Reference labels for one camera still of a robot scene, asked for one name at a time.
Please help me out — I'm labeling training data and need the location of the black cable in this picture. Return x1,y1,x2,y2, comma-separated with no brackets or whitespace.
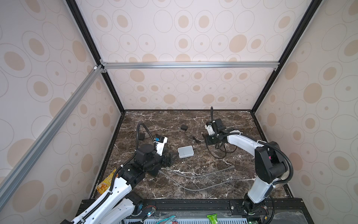
205,137,238,160

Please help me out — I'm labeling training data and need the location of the white router box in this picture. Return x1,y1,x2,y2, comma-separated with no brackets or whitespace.
178,146,194,159

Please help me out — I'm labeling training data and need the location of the black network switch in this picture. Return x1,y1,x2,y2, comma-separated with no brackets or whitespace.
146,165,162,177

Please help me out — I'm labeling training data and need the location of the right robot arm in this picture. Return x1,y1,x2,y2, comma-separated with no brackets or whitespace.
203,107,294,215

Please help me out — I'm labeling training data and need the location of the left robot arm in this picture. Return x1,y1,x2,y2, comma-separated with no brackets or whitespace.
70,135,178,224

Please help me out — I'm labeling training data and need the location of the teal patterned item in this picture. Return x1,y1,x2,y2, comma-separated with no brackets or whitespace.
156,215,178,224

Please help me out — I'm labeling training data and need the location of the yellow snack bag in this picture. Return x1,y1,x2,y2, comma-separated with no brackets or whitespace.
96,169,116,195

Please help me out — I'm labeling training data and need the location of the green tube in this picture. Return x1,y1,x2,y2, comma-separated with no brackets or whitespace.
207,214,219,224

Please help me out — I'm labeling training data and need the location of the grey ethernet cable lower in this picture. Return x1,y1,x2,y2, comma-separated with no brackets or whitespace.
159,169,233,192

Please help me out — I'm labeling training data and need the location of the grey ethernet cable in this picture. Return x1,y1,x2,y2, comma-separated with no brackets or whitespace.
159,169,233,192
164,165,235,179

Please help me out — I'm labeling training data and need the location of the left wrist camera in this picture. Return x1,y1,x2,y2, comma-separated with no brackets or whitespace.
153,134,168,156

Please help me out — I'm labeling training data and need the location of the grey ethernet cable upper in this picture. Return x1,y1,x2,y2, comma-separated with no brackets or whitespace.
164,165,235,179

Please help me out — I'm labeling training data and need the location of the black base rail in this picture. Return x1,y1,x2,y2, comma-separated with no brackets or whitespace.
139,198,309,216

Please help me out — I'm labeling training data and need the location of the horizontal aluminium rail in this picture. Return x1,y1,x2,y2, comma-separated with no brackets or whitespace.
103,61,280,70

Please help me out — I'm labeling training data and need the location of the diagonal aluminium rail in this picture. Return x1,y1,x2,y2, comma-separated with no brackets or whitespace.
1,64,104,210

